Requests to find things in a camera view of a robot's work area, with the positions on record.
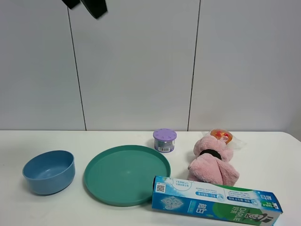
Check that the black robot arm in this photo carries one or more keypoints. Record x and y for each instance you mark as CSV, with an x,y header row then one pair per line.
x,y
96,8

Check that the purple lidded air freshener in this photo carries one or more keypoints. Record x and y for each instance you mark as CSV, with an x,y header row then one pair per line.
x,y
164,140

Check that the pink rolled towel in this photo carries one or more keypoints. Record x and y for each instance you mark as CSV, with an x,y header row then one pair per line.
x,y
208,169

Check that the wrapped orange jelly cup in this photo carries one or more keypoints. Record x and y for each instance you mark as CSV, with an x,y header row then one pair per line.
x,y
230,140

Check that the blue plastic bowl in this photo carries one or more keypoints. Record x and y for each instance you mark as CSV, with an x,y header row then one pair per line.
x,y
50,172

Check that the blue green toothpaste box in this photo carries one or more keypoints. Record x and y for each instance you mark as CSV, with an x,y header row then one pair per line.
x,y
225,203

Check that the green round plate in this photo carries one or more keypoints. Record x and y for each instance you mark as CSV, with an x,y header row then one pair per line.
x,y
123,176

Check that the black hair band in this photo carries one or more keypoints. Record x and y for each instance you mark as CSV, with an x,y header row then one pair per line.
x,y
214,153

